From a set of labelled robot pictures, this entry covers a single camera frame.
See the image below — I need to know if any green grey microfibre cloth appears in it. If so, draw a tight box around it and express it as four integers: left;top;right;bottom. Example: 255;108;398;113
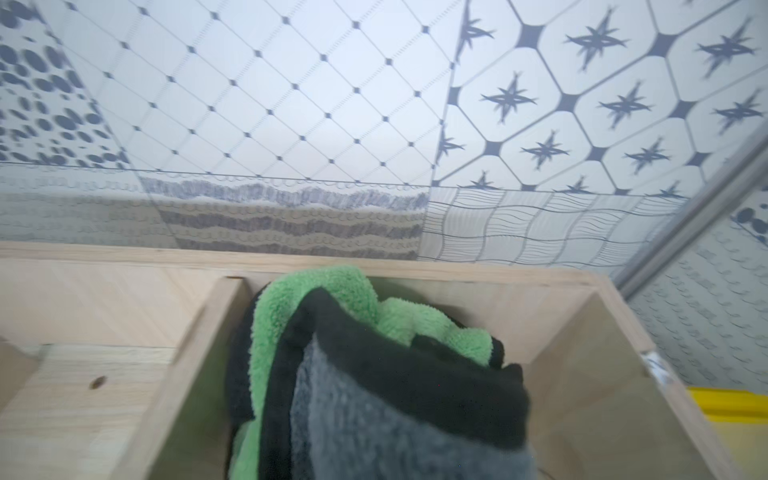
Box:
225;266;536;479

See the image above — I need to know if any light wooden bookshelf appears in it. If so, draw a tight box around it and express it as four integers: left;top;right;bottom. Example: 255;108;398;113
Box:
1;242;741;479

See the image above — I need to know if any yellow and black toolbox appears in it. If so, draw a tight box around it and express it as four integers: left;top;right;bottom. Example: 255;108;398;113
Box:
688;387;768;480

